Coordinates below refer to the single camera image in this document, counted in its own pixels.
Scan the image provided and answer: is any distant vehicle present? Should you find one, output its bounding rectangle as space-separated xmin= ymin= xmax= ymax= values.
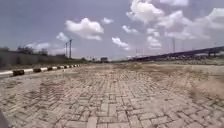
xmin=100 ymin=56 xmax=109 ymax=64

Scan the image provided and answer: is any grey brick paved road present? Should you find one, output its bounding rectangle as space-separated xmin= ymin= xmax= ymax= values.
xmin=0 ymin=62 xmax=224 ymax=128

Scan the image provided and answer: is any utility pole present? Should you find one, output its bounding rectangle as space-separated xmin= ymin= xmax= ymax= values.
xmin=68 ymin=39 xmax=73 ymax=60

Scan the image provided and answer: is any elevated road bridge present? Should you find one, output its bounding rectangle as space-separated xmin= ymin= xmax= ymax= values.
xmin=128 ymin=45 xmax=224 ymax=62

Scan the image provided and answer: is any black and white kerb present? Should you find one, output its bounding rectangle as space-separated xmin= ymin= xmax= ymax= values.
xmin=0 ymin=63 xmax=82 ymax=79

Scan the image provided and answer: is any grey boundary wall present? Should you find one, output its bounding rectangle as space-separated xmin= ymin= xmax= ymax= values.
xmin=0 ymin=50 xmax=84 ymax=70

